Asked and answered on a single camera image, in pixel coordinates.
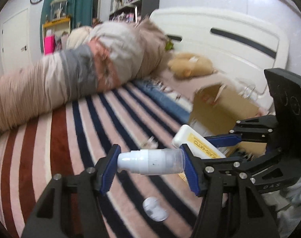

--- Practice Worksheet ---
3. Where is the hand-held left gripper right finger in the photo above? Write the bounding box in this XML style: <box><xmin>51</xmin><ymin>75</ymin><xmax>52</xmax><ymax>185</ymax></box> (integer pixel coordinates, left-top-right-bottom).
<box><xmin>179</xmin><ymin>143</ymin><xmax>280</xmax><ymax>238</ymax></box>

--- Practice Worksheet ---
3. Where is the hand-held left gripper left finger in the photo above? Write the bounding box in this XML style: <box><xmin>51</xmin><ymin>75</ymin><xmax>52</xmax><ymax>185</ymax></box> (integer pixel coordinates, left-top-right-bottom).
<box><xmin>21</xmin><ymin>144</ymin><xmax>122</xmax><ymax>238</ymax></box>

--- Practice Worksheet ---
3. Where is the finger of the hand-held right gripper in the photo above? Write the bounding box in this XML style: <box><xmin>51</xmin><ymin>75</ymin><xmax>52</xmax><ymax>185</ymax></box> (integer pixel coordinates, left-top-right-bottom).
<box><xmin>205</xmin><ymin>115</ymin><xmax>277</xmax><ymax>147</ymax></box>
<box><xmin>201</xmin><ymin>148</ymin><xmax>283</xmax><ymax>180</ymax></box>

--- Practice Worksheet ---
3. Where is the cardboard box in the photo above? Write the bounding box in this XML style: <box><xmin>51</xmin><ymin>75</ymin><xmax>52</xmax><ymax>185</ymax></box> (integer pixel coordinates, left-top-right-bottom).
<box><xmin>189</xmin><ymin>83</ymin><xmax>267</xmax><ymax>157</ymax></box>

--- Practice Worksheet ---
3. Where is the white bottle yellow label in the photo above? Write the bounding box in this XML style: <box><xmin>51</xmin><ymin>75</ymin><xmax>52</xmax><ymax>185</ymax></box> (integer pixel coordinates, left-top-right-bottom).
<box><xmin>172</xmin><ymin>125</ymin><xmax>227</xmax><ymax>179</ymax></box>

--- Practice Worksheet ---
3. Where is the white pump bottle clear cap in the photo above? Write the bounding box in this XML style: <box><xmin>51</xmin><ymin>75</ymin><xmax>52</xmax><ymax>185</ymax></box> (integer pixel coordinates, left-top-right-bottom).
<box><xmin>117</xmin><ymin>149</ymin><xmax>185</xmax><ymax>175</ymax></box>

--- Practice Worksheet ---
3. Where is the small white round jar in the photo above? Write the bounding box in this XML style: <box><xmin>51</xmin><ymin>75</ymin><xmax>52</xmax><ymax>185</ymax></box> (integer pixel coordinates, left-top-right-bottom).
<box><xmin>143</xmin><ymin>197</ymin><xmax>169</xmax><ymax>222</ymax></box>

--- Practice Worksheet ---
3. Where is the striped blanket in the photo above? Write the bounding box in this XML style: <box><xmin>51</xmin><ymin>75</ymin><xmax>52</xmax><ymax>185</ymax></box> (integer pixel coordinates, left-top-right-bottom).
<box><xmin>0</xmin><ymin>81</ymin><xmax>228</xmax><ymax>238</ymax></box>

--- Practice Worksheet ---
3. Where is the blue fringed cloth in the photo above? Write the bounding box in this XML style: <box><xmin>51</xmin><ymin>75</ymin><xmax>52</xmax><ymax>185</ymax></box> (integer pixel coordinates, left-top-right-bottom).
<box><xmin>134</xmin><ymin>79</ymin><xmax>193</xmax><ymax>124</ymax></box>

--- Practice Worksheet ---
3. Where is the white clothing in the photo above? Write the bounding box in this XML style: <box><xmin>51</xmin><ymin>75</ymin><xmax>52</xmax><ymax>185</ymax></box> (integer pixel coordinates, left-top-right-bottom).
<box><xmin>262</xmin><ymin>166</ymin><xmax>301</xmax><ymax>238</ymax></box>

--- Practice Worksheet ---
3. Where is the beige plush toy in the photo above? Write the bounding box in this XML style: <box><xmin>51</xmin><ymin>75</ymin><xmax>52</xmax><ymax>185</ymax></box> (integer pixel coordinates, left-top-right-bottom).
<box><xmin>168</xmin><ymin>53</ymin><xmax>214</xmax><ymax>78</ymax></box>

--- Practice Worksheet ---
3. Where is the white bed headboard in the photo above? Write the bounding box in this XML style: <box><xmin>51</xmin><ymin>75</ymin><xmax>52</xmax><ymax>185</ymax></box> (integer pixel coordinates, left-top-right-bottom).
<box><xmin>150</xmin><ymin>8</ymin><xmax>290</xmax><ymax>111</ymax></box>

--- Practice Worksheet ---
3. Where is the rolled beige duvet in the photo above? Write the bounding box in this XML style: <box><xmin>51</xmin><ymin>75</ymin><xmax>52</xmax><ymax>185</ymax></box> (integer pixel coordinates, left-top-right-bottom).
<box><xmin>0</xmin><ymin>20</ymin><xmax>169</xmax><ymax>132</ymax></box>

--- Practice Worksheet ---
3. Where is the cream pillow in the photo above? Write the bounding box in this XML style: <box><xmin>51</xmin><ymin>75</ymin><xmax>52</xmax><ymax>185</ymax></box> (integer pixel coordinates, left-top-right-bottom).
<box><xmin>66</xmin><ymin>26</ymin><xmax>94</xmax><ymax>49</ymax></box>

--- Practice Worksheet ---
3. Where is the pink bag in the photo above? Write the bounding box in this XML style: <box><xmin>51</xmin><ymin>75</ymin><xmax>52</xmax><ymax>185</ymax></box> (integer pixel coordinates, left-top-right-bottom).
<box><xmin>44</xmin><ymin>35</ymin><xmax>56</xmax><ymax>55</ymax></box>

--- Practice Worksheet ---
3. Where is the yellow framed glass cabinet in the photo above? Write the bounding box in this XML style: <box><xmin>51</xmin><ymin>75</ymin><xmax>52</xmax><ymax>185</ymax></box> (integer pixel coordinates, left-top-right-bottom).
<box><xmin>42</xmin><ymin>0</ymin><xmax>71</xmax><ymax>36</ymax></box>

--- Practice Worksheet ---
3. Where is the white door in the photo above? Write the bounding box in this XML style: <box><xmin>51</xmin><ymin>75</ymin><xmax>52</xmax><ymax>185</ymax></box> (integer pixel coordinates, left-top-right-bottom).
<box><xmin>1</xmin><ymin>9</ymin><xmax>32</xmax><ymax>73</ymax></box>

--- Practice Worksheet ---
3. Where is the teal curtain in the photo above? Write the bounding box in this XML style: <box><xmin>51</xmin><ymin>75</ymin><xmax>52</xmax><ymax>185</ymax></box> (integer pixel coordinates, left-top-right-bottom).
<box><xmin>40</xmin><ymin>0</ymin><xmax>94</xmax><ymax>52</ymax></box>

